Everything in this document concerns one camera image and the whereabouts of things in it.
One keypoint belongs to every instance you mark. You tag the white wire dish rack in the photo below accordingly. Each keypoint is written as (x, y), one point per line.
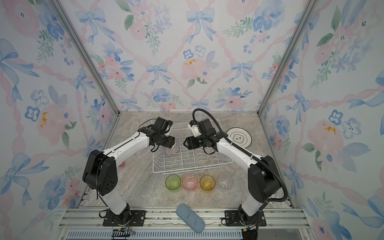
(186, 160)

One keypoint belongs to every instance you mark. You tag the yellow plastic cup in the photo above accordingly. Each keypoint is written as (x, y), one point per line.
(207, 183)

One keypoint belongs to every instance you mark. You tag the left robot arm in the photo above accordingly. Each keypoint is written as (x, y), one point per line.
(101, 170)

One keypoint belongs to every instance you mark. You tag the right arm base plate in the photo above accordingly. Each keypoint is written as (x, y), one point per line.
(236, 218)

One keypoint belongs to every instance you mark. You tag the green plastic cup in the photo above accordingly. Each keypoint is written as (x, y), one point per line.
(173, 182)

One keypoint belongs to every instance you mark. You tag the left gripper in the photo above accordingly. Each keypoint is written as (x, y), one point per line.
(171, 142)

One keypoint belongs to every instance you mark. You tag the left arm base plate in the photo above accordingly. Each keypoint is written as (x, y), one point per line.
(133, 218)

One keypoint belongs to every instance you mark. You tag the plain white plate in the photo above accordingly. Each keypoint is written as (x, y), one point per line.
(240, 136)

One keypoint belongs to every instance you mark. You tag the pink plastic cup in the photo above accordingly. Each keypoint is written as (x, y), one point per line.
(190, 182)

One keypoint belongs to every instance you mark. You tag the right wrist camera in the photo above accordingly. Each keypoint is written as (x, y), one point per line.
(194, 128)

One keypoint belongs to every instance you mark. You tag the striped ceramic bowl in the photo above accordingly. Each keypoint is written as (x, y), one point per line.
(174, 149)

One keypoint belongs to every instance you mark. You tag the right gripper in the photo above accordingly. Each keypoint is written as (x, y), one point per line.
(191, 142)

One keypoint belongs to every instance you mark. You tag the clear glass cup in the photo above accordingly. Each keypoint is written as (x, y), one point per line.
(225, 182)

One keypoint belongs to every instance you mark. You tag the aluminium front rail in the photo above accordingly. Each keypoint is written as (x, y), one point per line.
(164, 224)

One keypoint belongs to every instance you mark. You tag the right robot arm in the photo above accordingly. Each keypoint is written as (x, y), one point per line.
(265, 185)

